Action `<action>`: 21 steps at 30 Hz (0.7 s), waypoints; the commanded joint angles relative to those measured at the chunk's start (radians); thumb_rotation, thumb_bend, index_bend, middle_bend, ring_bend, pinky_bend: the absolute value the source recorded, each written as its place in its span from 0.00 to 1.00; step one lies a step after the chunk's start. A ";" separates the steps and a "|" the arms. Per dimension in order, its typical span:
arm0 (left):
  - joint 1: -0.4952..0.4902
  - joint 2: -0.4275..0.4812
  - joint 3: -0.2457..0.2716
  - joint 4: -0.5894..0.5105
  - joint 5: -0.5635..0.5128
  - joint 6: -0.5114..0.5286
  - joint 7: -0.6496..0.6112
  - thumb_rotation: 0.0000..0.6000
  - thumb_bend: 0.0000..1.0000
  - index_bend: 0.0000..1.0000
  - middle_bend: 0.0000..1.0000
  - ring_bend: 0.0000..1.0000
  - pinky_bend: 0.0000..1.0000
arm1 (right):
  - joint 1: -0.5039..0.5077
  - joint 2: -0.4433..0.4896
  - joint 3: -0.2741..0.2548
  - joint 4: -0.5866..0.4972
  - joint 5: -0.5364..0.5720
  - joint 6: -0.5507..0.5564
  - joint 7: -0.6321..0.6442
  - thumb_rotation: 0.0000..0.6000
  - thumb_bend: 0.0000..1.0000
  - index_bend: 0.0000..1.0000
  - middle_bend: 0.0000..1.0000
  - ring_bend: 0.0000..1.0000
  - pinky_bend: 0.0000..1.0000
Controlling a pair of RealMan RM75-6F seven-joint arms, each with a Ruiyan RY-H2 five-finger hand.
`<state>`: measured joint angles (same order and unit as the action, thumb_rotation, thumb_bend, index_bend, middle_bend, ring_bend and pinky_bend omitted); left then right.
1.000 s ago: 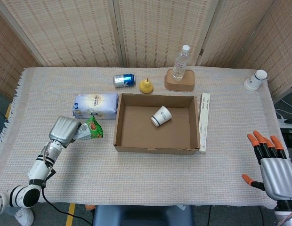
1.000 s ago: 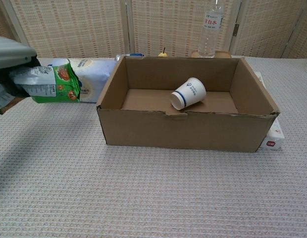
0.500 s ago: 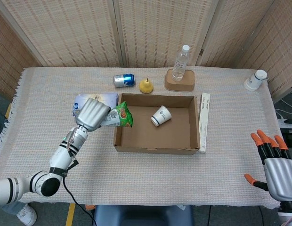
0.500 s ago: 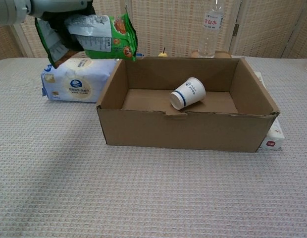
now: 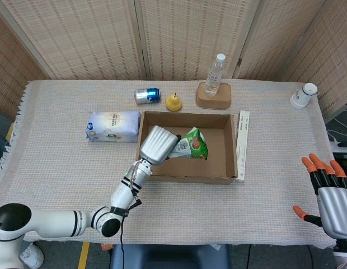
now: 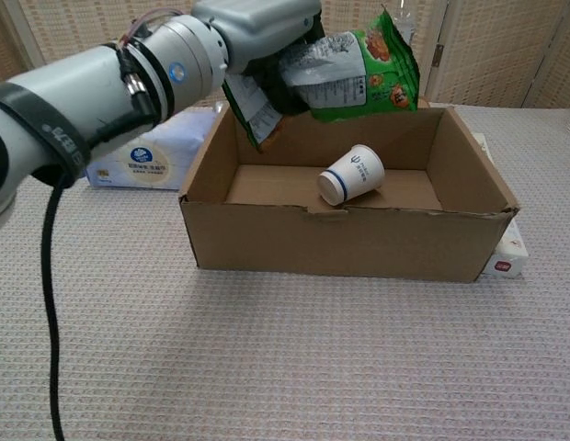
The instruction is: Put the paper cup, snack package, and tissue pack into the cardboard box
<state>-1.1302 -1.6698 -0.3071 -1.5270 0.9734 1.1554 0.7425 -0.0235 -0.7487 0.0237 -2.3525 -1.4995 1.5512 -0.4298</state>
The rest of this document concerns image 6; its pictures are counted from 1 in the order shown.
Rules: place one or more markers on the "blue-and-white tissue pack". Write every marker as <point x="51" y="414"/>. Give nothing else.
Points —
<point x="142" y="156"/>

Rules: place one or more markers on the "long white carton box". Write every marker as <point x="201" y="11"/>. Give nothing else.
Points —
<point x="510" y="257"/>

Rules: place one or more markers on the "small white paper cup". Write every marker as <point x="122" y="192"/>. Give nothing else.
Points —
<point x="354" y="174"/>

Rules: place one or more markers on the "green snack packet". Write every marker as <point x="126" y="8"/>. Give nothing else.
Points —
<point x="377" y="78"/>

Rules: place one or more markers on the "left silver black-fingered robot hand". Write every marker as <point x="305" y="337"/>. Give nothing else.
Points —
<point x="262" y="27"/>

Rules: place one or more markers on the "woven beige tablecloth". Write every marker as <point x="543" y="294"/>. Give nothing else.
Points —
<point x="289" y="358"/>

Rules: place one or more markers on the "clear plastic water bottle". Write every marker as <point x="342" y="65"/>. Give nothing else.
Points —
<point x="404" y="20"/>

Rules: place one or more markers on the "woven folding screen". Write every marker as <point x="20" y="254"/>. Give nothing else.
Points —
<point x="496" y="46"/>

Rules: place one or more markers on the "open brown cardboard box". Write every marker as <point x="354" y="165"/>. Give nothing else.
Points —
<point x="335" y="243"/>

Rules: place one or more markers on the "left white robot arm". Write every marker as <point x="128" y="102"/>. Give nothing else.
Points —
<point x="83" y="87"/>

